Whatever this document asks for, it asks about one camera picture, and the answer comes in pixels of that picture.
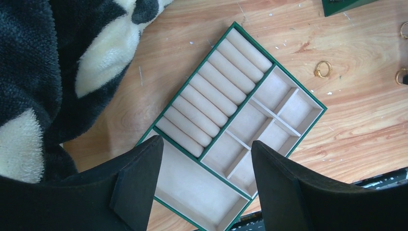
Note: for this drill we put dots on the black blanket with beige flowers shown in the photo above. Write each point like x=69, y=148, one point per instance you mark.
x=61, y=62

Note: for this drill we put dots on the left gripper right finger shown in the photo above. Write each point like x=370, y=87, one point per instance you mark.
x=268, y=180

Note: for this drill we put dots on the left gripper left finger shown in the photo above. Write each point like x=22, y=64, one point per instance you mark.
x=114, y=196

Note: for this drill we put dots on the green jewelry box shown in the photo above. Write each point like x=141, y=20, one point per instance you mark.
x=332, y=7

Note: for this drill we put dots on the green jewelry tray insert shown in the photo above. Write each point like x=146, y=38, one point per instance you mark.
x=238, y=94

